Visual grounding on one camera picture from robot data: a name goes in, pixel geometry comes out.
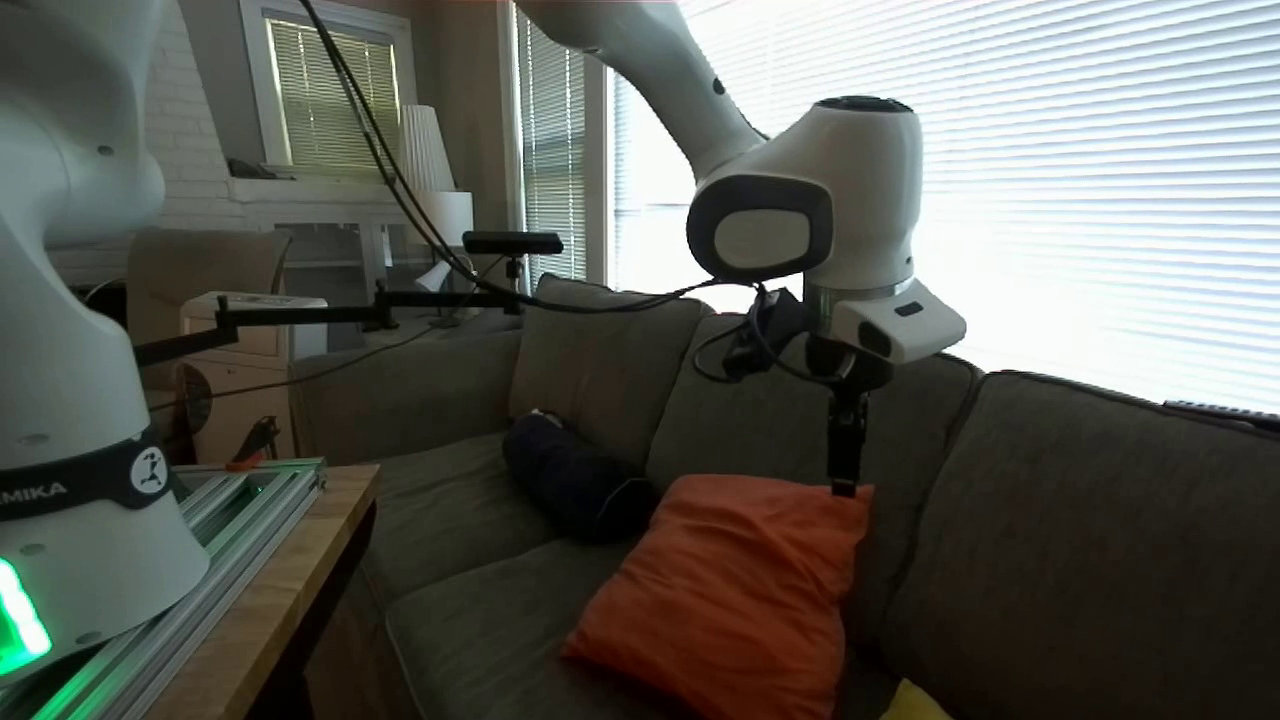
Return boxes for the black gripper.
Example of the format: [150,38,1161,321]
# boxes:
[797,333,897,501]

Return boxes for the orange pillow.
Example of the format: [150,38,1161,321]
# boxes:
[561,474,879,720]

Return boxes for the yellow pillow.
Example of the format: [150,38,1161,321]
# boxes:
[877,676,959,720]

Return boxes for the grey fabric couch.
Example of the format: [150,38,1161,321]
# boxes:
[283,272,1280,720]

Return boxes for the white window blinds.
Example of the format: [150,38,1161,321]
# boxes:
[607,0,1280,422]

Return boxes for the wooden table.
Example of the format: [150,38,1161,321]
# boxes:
[145,455,382,720]

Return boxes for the white framed window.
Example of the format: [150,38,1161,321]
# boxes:
[174,0,418,185]

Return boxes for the brown cardboard box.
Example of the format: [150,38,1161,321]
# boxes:
[122,230,295,465]

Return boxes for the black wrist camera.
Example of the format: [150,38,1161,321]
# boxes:
[722,285,816,383]

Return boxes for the black stereo camera bar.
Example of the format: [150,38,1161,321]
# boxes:
[461,230,569,261]

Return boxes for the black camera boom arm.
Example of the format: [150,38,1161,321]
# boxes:
[133,285,526,372]

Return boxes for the red handled tool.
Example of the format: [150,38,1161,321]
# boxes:
[223,412,288,474]

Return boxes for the aluminium mounting frame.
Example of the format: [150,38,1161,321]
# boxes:
[0,455,329,720]

